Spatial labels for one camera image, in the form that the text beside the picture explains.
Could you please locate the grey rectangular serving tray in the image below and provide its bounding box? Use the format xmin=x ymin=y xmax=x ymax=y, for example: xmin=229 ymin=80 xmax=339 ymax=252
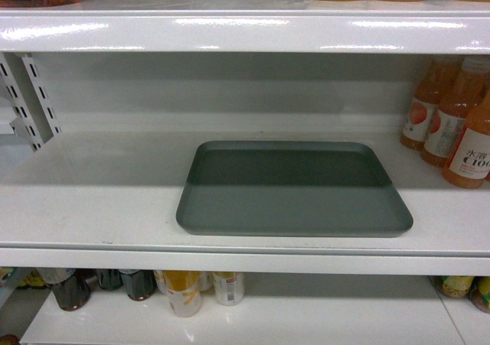
xmin=176 ymin=141 xmax=413 ymax=237

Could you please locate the white label drink bottle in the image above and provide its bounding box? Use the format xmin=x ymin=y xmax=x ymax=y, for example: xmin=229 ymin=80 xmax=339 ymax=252
xmin=212 ymin=272 xmax=245 ymax=306

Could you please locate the white metal store shelf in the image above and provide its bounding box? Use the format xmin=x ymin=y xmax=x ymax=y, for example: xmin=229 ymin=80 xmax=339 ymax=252
xmin=1 ymin=0 xmax=489 ymax=344

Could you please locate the yellow drink bottle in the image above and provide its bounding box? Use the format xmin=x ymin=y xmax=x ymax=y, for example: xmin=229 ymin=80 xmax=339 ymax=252
xmin=163 ymin=270 xmax=201 ymax=317

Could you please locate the dark sauce bottle right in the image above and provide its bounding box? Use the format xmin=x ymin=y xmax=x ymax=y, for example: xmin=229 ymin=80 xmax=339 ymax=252
xmin=119 ymin=269 xmax=156 ymax=301

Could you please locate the dark sauce bottle middle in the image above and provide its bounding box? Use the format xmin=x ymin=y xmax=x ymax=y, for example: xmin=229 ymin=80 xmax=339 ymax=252
xmin=96 ymin=269 xmax=123 ymax=291

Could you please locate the orange juice bottle back left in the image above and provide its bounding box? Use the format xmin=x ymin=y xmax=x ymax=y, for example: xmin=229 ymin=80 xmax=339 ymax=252
xmin=400 ymin=55 xmax=462 ymax=151

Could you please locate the orange juice bottle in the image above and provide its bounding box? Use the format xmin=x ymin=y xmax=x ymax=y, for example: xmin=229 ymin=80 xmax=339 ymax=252
xmin=443 ymin=91 xmax=489 ymax=189
xmin=421 ymin=56 xmax=489 ymax=168
xmin=400 ymin=55 xmax=462 ymax=151

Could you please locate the perforated shelf upright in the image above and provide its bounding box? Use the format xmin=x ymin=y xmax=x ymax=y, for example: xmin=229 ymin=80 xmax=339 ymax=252
xmin=15 ymin=53 xmax=61 ymax=151

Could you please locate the orange juice bottle middle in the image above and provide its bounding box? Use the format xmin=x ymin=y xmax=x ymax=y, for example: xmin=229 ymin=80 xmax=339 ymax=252
xmin=421 ymin=56 xmax=489 ymax=168

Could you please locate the dark soy sauce bottle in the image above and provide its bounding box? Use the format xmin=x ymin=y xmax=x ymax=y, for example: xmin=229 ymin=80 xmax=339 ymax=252
xmin=37 ymin=268 xmax=90 ymax=311

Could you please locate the orange juice bottle front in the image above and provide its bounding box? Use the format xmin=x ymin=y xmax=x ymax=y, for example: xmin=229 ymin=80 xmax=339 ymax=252
xmin=443 ymin=91 xmax=489 ymax=189

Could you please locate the yellow green can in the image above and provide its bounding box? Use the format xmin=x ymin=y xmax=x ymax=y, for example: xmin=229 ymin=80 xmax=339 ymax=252
xmin=433 ymin=275 xmax=475 ymax=298

